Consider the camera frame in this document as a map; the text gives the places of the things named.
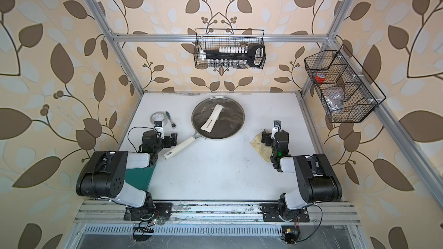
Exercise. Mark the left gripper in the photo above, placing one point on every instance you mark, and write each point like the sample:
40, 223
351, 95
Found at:
168, 144

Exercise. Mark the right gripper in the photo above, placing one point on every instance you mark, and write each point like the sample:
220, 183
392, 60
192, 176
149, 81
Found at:
267, 138

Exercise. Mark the yellow cloth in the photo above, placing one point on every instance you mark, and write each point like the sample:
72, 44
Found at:
263, 150

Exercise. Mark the glass pot lid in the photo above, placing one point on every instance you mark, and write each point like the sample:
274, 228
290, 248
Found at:
218, 117

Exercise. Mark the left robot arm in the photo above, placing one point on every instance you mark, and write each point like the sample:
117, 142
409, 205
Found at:
103, 177

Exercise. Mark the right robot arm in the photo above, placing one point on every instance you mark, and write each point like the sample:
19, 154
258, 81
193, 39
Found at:
315, 178

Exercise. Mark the clear tape roll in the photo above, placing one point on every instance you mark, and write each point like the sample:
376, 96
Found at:
159, 117

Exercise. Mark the green plastic case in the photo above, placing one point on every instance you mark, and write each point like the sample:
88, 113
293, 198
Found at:
139, 177

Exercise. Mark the brown frying pan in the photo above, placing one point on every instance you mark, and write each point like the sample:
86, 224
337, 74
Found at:
182, 146

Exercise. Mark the clear plastic bag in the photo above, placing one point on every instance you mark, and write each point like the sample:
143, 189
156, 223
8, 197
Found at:
334, 98

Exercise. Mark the socket set holder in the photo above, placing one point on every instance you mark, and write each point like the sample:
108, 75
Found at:
249, 55

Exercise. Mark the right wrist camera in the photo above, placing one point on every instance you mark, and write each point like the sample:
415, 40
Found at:
276, 128

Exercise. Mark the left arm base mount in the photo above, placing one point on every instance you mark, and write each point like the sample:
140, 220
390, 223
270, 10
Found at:
154, 211

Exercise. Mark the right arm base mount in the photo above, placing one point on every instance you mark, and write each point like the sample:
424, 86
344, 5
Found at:
278, 213

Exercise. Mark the back wire basket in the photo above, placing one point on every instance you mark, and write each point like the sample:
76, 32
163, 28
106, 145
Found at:
213, 38

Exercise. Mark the side wire basket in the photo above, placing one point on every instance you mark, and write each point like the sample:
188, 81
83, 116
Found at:
362, 94

